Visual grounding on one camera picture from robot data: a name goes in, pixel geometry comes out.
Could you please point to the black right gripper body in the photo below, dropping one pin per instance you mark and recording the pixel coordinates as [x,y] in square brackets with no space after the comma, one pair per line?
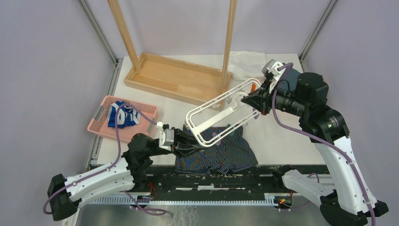
[267,97]

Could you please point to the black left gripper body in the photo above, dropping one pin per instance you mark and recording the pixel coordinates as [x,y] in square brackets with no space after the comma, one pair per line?
[176,146]

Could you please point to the white plastic clip hanger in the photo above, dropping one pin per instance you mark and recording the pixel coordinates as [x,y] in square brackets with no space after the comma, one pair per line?
[233,96]

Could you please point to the navy striped boxer underwear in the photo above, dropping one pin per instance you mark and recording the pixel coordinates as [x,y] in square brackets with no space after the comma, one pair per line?
[233,154]

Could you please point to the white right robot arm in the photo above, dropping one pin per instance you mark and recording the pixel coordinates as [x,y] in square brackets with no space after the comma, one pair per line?
[350,202]

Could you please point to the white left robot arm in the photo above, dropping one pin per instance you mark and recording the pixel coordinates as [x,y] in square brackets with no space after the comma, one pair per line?
[67,194]

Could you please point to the teal grey underwear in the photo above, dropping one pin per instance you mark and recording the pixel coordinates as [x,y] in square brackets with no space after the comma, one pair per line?
[291,77]

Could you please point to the wooden hanger rack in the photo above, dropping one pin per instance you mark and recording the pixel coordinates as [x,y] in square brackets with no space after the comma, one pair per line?
[176,79]

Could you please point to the blue white underwear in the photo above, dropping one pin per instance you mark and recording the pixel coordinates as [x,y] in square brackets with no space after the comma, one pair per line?
[126,116]

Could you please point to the white folded cloth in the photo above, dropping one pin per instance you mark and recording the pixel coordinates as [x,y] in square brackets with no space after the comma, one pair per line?
[246,64]

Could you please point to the pink basket left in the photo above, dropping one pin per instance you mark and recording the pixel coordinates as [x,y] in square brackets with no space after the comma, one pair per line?
[98,124]

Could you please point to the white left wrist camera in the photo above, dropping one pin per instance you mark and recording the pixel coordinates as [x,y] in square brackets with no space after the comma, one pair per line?
[166,137]

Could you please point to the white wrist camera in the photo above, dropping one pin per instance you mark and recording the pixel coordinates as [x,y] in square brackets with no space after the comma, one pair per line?
[277,69]
[166,137]

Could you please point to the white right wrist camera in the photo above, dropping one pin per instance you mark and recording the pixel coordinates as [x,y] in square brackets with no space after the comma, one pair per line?
[277,69]

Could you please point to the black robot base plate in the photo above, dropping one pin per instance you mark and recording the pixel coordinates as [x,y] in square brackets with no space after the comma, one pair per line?
[165,184]

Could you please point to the white slotted cable duct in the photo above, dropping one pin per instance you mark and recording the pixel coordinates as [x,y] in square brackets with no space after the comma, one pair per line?
[123,199]

